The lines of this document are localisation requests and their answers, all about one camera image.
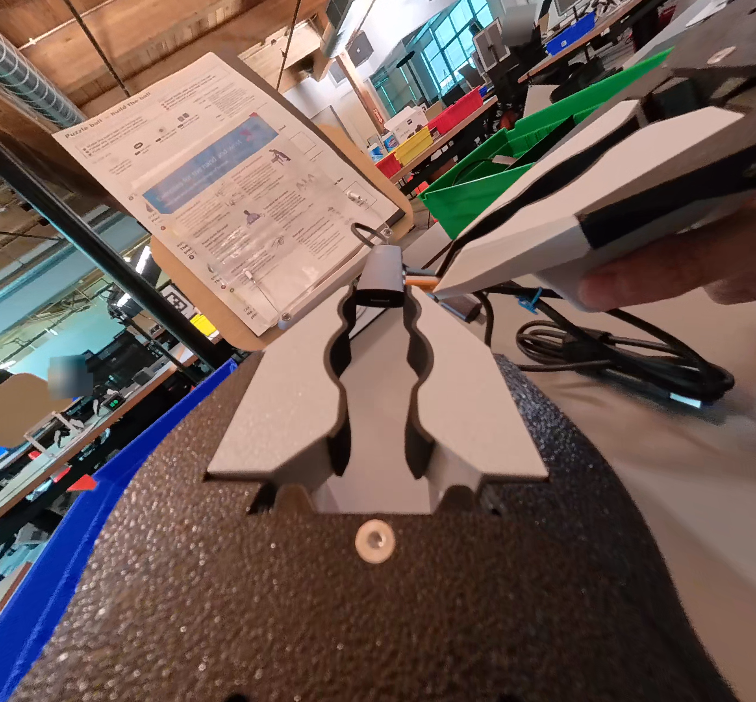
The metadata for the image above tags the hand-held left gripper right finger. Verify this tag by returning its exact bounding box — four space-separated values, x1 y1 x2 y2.
404 287 550 489

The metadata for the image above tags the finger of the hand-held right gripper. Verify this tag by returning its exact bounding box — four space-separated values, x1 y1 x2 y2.
439 100 643 270
433 106 756 309

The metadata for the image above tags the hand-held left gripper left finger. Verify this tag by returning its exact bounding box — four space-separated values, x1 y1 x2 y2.
206 285 356 487

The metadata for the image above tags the green plastic bin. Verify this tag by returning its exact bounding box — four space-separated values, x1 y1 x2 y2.
418 46 675 240

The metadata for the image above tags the grey metal USB hub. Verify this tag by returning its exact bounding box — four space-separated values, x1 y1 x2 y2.
352 244 407 308

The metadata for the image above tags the blue plastic bin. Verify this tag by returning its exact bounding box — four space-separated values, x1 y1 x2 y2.
545 11 596 56
0 358 238 700

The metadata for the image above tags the person's right hand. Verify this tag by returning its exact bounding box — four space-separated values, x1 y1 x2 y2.
578 197 756 308

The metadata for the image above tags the red plastic bin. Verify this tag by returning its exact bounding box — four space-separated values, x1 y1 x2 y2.
428 88 484 135

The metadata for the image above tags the black white marker tag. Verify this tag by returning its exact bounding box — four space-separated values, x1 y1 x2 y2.
161 284 197 318

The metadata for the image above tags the white cardboard box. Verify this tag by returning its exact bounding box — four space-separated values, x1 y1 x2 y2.
384 106 429 144

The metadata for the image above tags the blue banner laminated sheet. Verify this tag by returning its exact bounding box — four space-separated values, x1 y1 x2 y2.
127 111 391 325

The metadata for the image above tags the black metal pole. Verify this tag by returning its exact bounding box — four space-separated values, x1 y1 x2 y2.
0 144 234 369

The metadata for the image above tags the wooden stand seen from behind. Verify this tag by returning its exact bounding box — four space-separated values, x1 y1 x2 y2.
0 372 74 449

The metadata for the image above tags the white printed instruction sheet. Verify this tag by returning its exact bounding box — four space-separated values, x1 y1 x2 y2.
52 52 408 337

